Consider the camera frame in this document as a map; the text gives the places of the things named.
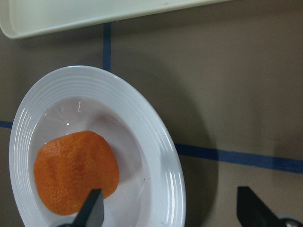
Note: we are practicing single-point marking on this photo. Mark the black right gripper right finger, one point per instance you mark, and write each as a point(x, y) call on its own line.
point(252, 211)

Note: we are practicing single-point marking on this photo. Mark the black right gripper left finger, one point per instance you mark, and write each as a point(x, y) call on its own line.
point(92, 212)

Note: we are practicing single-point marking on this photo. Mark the orange fruit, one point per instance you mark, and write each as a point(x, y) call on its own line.
point(67, 168)

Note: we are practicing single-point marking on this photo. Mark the cream bear tray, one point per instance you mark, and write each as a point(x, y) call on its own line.
point(28, 18)

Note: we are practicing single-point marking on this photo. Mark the white round plate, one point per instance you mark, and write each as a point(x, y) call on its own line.
point(151, 191)

